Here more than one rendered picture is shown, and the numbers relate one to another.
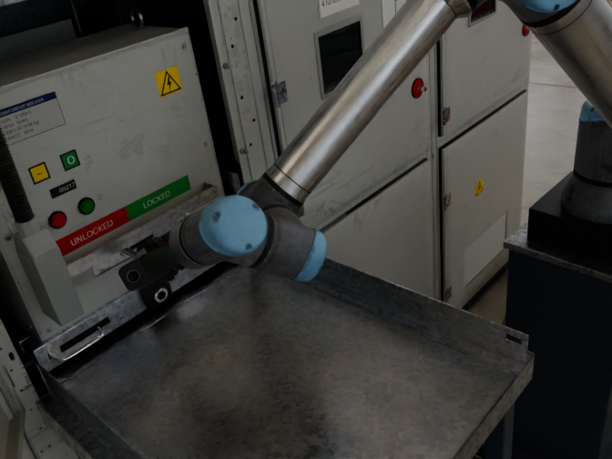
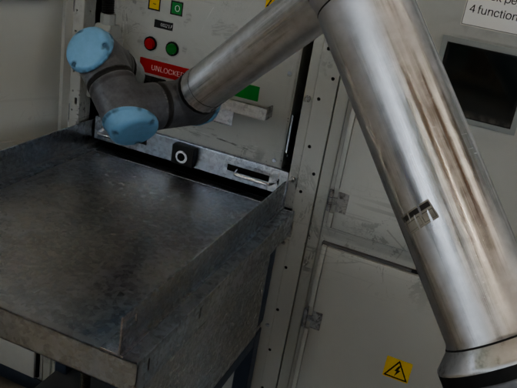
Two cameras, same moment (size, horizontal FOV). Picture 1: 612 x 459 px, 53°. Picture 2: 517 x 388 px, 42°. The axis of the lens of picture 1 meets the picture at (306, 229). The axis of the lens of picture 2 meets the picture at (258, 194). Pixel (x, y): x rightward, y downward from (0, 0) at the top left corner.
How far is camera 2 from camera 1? 1.27 m
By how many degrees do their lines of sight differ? 56
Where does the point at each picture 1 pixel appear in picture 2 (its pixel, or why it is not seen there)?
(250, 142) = (319, 97)
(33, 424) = not seen: hidden behind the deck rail
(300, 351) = (133, 231)
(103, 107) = not seen: outside the picture
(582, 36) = (330, 38)
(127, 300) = (165, 141)
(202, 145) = (285, 72)
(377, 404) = (61, 267)
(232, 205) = (92, 32)
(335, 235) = (378, 275)
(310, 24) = (443, 21)
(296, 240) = (111, 94)
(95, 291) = not seen: hidden behind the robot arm
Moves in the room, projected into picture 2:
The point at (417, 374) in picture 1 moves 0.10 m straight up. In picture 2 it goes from (102, 289) to (107, 236)
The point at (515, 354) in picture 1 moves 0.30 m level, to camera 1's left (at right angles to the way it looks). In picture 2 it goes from (125, 340) to (86, 244)
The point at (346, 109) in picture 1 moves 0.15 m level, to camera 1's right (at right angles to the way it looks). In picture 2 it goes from (235, 37) to (272, 59)
